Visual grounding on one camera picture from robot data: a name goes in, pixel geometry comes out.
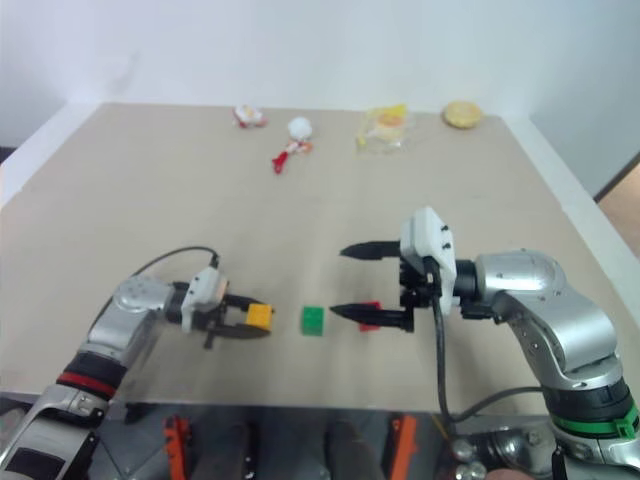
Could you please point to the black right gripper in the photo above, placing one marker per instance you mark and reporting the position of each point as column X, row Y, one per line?
column 417, row 285

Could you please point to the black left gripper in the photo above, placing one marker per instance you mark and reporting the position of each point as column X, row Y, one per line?
column 214, row 325

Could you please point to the yellow cube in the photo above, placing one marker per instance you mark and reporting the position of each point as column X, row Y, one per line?
column 259, row 316

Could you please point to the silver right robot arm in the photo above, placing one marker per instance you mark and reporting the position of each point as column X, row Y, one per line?
column 540, row 300

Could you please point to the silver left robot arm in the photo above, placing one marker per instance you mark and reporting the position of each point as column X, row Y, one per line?
column 125, row 310

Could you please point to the red cube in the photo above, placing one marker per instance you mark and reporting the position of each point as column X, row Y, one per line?
column 370, row 304

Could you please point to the green cube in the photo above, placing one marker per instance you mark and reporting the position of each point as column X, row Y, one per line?
column 312, row 321

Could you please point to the clear bag with yellow snack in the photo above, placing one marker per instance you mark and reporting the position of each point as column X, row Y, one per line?
column 385, row 129

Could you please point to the white ball with red ribbon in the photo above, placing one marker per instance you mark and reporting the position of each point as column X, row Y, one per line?
column 300, row 129

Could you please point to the round yellow biscuit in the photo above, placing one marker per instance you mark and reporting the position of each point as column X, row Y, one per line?
column 461, row 115

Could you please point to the red and white wrapped snack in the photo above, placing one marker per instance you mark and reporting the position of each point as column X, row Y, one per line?
column 248, row 116

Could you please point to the silver rounded metal body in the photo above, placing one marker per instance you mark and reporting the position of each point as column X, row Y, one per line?
column 500, row 450

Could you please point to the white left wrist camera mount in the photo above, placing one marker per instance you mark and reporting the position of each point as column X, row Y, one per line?
column 202, row 292

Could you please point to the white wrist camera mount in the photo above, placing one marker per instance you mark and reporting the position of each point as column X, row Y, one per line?
column 427, row 235
column 202, row 292

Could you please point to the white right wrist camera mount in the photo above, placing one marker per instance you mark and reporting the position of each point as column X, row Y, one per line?
column 427, row 235

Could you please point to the orange bracket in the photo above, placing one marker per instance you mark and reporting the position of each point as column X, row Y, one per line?
column 177, row 445
column 404, row 445

